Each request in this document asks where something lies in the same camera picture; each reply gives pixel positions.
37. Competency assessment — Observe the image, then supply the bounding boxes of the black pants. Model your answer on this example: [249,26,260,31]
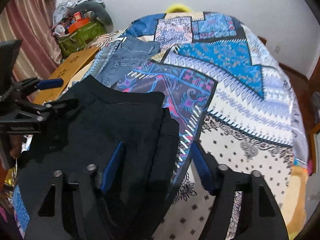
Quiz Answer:
[14,76,179,239]

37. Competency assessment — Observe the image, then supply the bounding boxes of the wooden lap desk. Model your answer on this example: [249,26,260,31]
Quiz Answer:
[33,47,99,105]

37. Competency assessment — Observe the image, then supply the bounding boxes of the orange floral blanket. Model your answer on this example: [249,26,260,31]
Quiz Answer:
[281,166,309,239]

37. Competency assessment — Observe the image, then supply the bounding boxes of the green storage bag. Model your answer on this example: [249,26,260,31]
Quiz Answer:
[57,21,106,59]

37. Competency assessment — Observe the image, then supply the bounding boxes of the folded blue jeans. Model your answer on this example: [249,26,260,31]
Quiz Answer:
[95,37,161,87]

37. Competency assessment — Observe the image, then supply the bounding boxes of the maroon striped curtain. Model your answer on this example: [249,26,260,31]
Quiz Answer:
[0,0,62,100]

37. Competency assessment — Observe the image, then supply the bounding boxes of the orange box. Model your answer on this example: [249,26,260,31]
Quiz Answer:
[68,12,91,34]

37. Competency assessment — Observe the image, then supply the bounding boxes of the blue patchwork bedspread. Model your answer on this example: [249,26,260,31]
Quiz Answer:
[12,11,309,240]

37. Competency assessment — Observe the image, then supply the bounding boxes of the yellow pillow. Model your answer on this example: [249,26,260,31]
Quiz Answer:
[165,3,192,14]

